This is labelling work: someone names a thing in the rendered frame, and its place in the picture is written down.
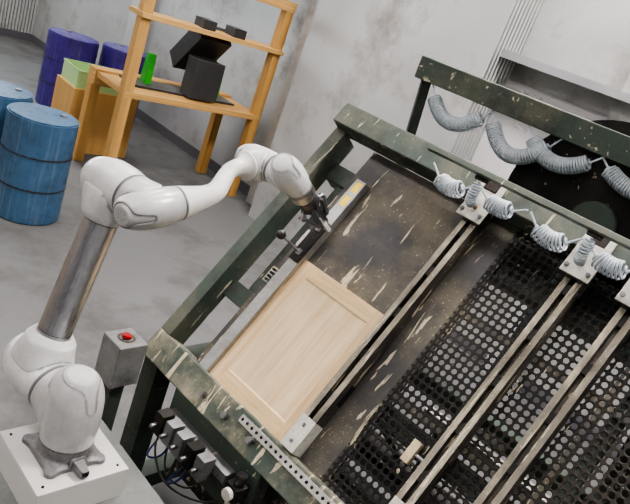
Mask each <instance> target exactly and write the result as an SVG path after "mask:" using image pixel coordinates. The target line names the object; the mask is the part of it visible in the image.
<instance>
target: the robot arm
mask: <svg viewBox="0 0 630 504"><path fill-rule="evenodd" d="M238 176H240V177H241V178H242V179H243V180H245V181H257V182H262V181H264V182H267V183H269V184H271V185H273V186H274V187H276V188H277V189H279V190H280V191H281V192H284V193H285V194H287V195H288V197H289V198H290V199H291V200H292V201H293V203H294V204H296V205H298V206H299V208H300V209H301V213H302V215H301V216H300V217H299V218H298V219H299V220H301V221H302V222H307V223H309V224H310V225H312V226H314V227H315V228H318V226H319V227H320V228H321V229H324V230H326V231H327V232H330V231H331V228H330V227H329V225H328V222H329V221H328V218H327V217H326V216H327V215H329V211H328V207H327V203H326V195H325V194H323V193H321V192H320V193H319V195H318V196H317V194H316V190H315V188H314V186H313V185H312V183H311V181H310V180H309V176H308V174H307V171H306V170H305V168H304V167H303V165H302V164H301V163H300V161H299V160H298V159H296V158H295V157H294V156H292V155H290V154H288V153H279V154H277V153H276V152H274V151H272V150H270V149H268V148H266V147H263V146H260V145H257V144H244V145H242V146H240V147H239V148H238V149H237V151H236V153H235V159H233V160H231V161H229V162H227V163H225V164H224V165H223V166H222V167H221V168H220V170H219V171H218V172H217V174H216V175H215V177H214V178H213V179H212V181H211V182H210V183H209V184H207V185H203V186H166V187H162V185H161V184H159V183H156V182H154V181H152V180H150V179H149V178H147V177H146V176H145V175H144V174H143V173H142V172H140V171H139V170H138V169H136V168H135V167H133V166H131V165H130V164H128V163H126V162H124V161H122V160H119V159H115V158H111V157H106V156H99V157H95V158H92V159H90V160H89V161H88V162H87V163H86V164H85V165H84V166H83V168H82V170H81V174H80V182H81V187H82V202H81V210H82V214H83V217H82V219H81V221H80V224H79V226H78V229H77V231H76V234H75V236H74V238H73V241H72V243H71V246H70V248H69V251H68V253H67V255H66V258H65V260H64V263H63V265H62V268H61V270H60V273H59V275H58V277H57V280H56V282H55V285H54V287H53V290H52V292H51V294H50V297H49V299H48V302H47V304H46V307H45V309H44V311H43V314H42V316H41V319H40V321H39V323H37V324H34V325H32V326H30V327H29V328H27V329H26V331H25V332H24V333H21V334H19V335H17V336H16V337H14V338H13V339H12V340H11V341H10V342H9V343H8V344H7V346H6V347H5V349H4V352H3V357H2V362H3V368H4V372H5V374H6V376H7V378H8V380H9V381H10V383H11V384H12V386H13V387H14V388H15V389H16V391H17V392H18V393H19V394H20V395H21V396H22V397H23V398H24V399H25V400H26V401H27V402H28V403H29V404H30V405H31V406H32V408H33V410H34V412H35V415H36V417H37V420H38V423H39V424H40V432H38V433H29V434H25V435H23V437H22V443H23V444H24V445H26V446H27V447H28V448H29V450H30V451H31V453H32V454H33V456H34V458H35V459H36V461H37V462H38V464H39V465H40V467H41V469H42V470H43V476H44V478H46V479H49V480H51V479H54V478H56V477H57V476H59V475H62V474H65V473H68V472H72V471H73V472H74V473H75V474H76V475H77V476H78V477H79V478H81V479H84V478H87V477H88V476H89V469H88V466H92V465H101V464H103V463H104V462H105V459H106V457H105V455H104V454H103V453H101V452H100V451H99V450H98V449H97V447H96V446H95V444H94V440H95V436H96V434H97V432H98V429H99V426H100V422H101V418H102V414H103V409H104V403H105V389H104V384H103V381H102V379H101V377H100V375H99V374H98V373H97V372H96V371H95V370H94V369H92V368H90V367H88V366H86V365H82V364H75V352H76V347H77V344H76V340H75V338H74V336H73V332H74V330H75V327H76V325H77V322H78V320H79V318H80V315H81V313H82V311H83V308H84V306H85V304H86V301H87V299H88V296H89V294H90V292H91V289H92V287H93V285H94V282H95V280H96V278H97V275H98V273H99V271H100V268H101V266H102V263H103V261H104V259H105V256H106V254H107V252H108V249H109V247H110V245H111V242H112V240H113V237H114V235H115V233H116V230H117V228H119V227H122V228H124V229H128V230H134V231H147V230H153V229H158V228H162V227H166V226H170V225H172V224H175V223H177V222H180V221H182V220H185V219H187V218H189V217H191V216H192V215H194V214H196V213H199V212H201V211H203V210H205V209H207V208H209V207H212V206H214V205H215V204H217V203H219V202H220V201H221V200H222V199H223V198H224V197H225V196H226V195H227V193H228V191H229V189H230V187H231V185H232V182H233V180H234V178H235V177H238ZM319 202H320V206H321V208H320V206H319ZM321 209H322V210H321ZM315 211H316V212H317V213H318V215H319V216H320V218H318V216H317V215H316V212H315ZM306 215H311V217H312V218H313V220H314V222H312V221H311V220H309V219H307V217H306Z"/></svg>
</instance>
